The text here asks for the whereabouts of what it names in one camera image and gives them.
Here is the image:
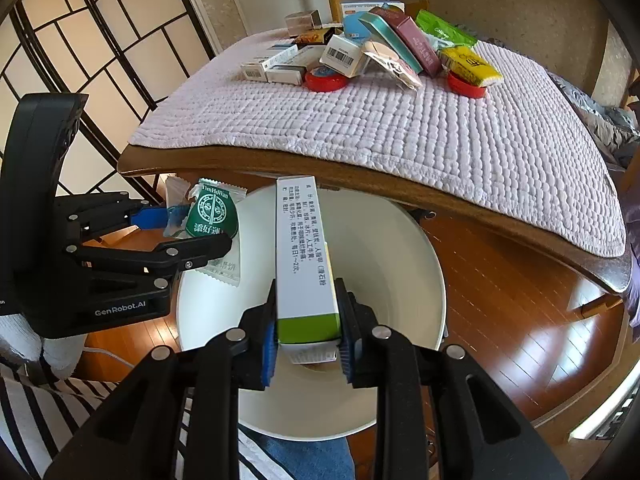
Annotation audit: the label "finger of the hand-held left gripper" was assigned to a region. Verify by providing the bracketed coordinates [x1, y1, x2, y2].
[54, 191, 169, 247]
[66, 233, 234, 291]

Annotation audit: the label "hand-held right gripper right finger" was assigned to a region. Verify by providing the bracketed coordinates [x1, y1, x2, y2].
[334, 277, 571, 480]

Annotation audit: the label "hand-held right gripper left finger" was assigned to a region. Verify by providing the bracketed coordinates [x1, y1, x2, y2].
[42, 277, 279, 480]

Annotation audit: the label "green biscuit packet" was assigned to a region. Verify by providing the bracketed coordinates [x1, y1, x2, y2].
[165, 177, 248, 288]

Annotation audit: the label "green white carton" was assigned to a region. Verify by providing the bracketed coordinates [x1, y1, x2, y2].
[275, 175, 343, 365]

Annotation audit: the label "white bin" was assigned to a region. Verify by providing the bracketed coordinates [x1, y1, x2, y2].
[175, 187, 447, 437]

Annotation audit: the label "blue jeans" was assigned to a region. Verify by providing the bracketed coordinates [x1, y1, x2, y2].
[255, 432, 356, 480]

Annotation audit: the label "wooden table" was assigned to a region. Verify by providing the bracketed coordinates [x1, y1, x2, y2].
[116, 142, 633, 321]

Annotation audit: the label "white long box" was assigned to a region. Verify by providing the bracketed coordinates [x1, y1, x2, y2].
[265, 46, 323, 86]
[241, 44, 300, 82]

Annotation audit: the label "black framed folding screen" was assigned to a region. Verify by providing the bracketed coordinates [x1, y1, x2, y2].
[0, 0, 236, 211]

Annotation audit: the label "pale quilted table mat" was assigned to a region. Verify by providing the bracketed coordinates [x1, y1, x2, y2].
[129, 27, 627, 261]

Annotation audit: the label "black white striped shirt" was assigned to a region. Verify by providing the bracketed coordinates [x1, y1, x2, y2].
[0, 355, 281, 480]

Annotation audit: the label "red round tin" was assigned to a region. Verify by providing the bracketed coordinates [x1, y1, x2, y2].
[305, 66, 347, 93]

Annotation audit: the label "orange black box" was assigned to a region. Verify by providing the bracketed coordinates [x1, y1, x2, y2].
[292, 29, 333, 50]

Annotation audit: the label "white barcode box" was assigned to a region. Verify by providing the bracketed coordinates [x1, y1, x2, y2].
[319, 34, 372, 79]

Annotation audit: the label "grey brown box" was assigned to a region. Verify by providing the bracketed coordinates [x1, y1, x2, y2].
[286, 10, 322, 29]

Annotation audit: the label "beige packet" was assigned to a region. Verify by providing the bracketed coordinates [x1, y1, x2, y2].
[361, 41, 398, 68]

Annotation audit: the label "white printed sachet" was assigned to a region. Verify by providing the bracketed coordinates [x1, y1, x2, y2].
[372, 55, 422, 92]

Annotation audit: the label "light blue packet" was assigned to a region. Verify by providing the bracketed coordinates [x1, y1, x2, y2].
[344, 14, 378, 43]

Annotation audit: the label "white blue box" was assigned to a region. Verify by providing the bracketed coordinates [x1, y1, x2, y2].
[341, 1, 405, 23]

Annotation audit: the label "red lid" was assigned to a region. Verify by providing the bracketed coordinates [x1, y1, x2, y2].
[446, 71, 487, 99]

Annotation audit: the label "maroon box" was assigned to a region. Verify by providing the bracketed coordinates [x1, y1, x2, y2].
[382, 14, 443, 79]

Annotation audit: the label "yellow packet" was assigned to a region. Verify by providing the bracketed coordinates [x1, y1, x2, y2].
[439, 45, 504, 87]

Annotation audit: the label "green snack bag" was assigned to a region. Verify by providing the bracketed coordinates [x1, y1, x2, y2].
[415, 9, 478, 50]

